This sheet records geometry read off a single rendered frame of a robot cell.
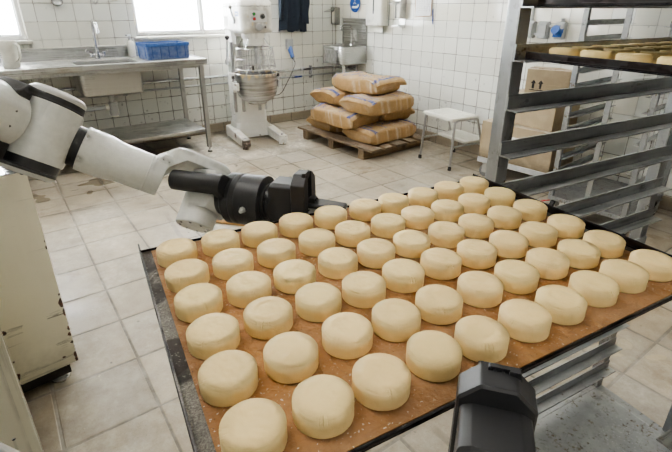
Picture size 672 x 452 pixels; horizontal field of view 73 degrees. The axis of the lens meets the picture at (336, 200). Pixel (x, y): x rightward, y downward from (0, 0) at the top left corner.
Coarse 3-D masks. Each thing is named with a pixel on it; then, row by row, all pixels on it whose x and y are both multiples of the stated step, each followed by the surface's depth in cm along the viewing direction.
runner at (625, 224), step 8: (624, 216) 121; (632, 216) 123; (640, 216) 125; (648, 216) 127; (600, 224) 117; (608, 224) 118; (616, 224) 120; (624, 224) 122; (632, 224) 123; (640, 224) 123; (648, 224) 123; (624, 232) 118
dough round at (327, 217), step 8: (320, 208) 70; (328, 208) 70; (336, 208) 70; (320, 216) 67; (328, 216) 67; (336, 216) 67; (344, 216) 68; (320, 224) 68; (328, 224) 67; (336, 224) 67
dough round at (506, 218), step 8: (496, 208) 70; (504, 208) 70; (512, 208) 70; (488, 216) 69; (496, 216) 68; (504, 216) 67; (512, 216) 67; (520, 216) 68; (496, 224) 68; (504, 224) 67; (512, 224) 67; (520, 224) 68
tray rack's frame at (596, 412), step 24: (648, 168) 124; (600, 384) 152; (552, 408) 143; (576, 408) 143; (600, 408) 143; (624, 408) 143; (552, 432) 135; (576, 432) 135; (600, 432) 135; (624, 432) 135; (648, 432) 135
